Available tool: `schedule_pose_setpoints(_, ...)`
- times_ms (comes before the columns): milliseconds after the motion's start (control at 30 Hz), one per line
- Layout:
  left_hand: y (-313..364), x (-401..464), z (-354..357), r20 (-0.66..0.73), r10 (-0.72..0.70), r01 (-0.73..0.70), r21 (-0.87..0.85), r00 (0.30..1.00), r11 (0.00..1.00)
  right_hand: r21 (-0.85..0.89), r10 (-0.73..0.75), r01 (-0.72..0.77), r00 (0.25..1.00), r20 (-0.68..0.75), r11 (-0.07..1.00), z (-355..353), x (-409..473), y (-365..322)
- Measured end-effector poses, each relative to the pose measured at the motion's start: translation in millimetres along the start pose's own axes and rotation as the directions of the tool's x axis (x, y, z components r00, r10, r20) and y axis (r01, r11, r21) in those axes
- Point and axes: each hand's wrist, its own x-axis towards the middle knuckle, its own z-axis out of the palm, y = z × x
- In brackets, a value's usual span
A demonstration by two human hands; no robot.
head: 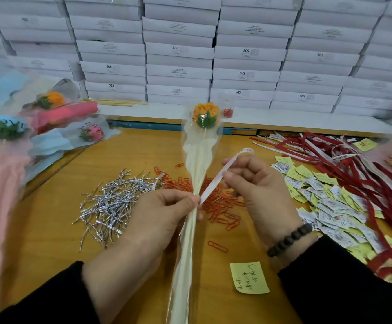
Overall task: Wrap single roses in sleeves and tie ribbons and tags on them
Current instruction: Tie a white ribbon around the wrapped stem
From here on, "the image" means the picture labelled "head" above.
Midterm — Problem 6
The person's right hand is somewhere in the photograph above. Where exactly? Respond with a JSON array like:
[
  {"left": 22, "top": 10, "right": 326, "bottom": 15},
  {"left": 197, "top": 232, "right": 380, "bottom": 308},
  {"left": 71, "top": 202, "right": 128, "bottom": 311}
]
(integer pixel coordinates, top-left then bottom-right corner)
[{"left": 223, "top": 153, "right": 318, "bottom": 254}]

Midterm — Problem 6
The person's left hand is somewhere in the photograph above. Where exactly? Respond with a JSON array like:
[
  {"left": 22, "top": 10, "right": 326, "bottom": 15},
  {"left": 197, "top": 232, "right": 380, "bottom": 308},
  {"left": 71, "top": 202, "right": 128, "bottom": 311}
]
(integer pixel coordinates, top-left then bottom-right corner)
[{"left": 83, "top": 189, "right": 202, "bottom": 324}]

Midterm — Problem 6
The pile of yellow white tags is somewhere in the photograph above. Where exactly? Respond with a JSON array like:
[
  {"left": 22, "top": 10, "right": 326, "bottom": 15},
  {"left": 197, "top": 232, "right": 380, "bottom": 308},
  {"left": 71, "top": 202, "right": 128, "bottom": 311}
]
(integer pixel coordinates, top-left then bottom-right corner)
[{"left": 230, "top": 118, "right": 392, "bottom": 296}]

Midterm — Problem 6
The single white ribbon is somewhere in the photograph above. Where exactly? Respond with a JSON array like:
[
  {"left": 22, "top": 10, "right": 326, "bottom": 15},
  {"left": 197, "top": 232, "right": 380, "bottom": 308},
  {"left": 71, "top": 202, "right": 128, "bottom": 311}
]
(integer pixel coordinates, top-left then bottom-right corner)
[{"left": 197, "top": 147, "right": 255, "bottom": 207}]

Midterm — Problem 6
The orange rose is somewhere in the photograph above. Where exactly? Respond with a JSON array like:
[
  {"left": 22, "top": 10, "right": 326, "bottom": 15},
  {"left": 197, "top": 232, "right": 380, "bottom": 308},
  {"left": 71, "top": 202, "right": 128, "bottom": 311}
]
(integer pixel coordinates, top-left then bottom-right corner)
[{"left": 165, "top": 98, "right": 225, "bottom": 324}]

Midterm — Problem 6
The pile of red ribbons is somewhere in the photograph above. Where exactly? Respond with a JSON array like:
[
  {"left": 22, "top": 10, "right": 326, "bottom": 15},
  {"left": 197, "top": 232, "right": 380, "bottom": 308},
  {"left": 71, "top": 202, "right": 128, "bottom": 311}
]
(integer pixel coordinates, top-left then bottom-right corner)
[{"left": 250, "top": 131, "right": 392, "bottom": 289}]

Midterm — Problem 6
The pile of flowers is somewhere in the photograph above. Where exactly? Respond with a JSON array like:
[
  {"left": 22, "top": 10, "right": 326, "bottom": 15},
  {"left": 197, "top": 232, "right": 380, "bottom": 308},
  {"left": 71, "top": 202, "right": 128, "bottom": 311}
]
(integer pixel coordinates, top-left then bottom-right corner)
[{"left": 0, "top": 64, "right": 121, "bottom": 318}]

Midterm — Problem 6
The person's right forearm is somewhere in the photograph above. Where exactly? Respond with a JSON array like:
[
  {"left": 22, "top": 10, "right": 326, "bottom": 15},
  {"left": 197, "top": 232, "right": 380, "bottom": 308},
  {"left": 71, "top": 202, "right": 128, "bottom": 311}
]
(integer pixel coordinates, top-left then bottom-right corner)
[{"left": 278, "top": 234, "right": 392, "bottom": 324}]

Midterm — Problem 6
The person's left forearm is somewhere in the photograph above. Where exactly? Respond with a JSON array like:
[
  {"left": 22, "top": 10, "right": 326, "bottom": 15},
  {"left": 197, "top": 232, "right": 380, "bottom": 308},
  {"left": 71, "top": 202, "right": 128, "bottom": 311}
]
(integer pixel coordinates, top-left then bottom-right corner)
[{"left": 0, "top": 261, "right": 101, "bottom": 324}]

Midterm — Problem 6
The pile of silver twist ties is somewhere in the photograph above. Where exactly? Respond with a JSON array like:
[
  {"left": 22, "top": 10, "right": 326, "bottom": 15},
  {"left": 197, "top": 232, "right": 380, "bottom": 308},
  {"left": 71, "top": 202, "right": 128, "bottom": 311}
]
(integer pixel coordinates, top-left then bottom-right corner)
[{"left": 73, "top": 168, "right": 166, "bottom": 252}]

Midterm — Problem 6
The pile of orange paper clips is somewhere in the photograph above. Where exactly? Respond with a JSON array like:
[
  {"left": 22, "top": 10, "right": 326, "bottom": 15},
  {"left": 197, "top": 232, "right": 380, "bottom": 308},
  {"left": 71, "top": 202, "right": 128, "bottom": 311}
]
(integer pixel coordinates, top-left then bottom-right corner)
[{"left": 153, "top": 164, "right": 247, "bottom": 254}]

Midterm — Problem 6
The long white board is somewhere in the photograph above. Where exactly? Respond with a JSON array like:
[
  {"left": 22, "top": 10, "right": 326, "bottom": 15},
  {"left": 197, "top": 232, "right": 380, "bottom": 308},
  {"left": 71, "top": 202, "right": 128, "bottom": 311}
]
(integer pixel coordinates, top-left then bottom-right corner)
[{"left": 98, "top": 103, "right": 392, "bottom": 138}]

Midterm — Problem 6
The wooden sticks bundle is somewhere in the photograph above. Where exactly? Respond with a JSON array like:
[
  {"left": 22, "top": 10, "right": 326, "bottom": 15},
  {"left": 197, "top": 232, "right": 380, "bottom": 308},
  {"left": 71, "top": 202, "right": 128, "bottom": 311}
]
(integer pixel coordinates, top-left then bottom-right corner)
[{"left": 96, "top": 99, "right": 147, "bottom": 107}]

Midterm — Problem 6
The black bead bracelet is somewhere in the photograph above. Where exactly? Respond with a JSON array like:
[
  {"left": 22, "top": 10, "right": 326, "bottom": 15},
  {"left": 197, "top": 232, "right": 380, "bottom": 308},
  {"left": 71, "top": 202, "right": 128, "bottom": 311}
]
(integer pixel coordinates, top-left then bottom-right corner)
[{"left": 267, "top": 222, "right": 315, "bottom": 259}]

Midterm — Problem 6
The wall of stacked white boxes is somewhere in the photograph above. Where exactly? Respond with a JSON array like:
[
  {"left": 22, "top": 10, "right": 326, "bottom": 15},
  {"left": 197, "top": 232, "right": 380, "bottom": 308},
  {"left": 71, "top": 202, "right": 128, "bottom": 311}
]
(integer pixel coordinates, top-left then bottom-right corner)
[{"left": 0, "top": 0, "right": 392, "bottom": 120}]

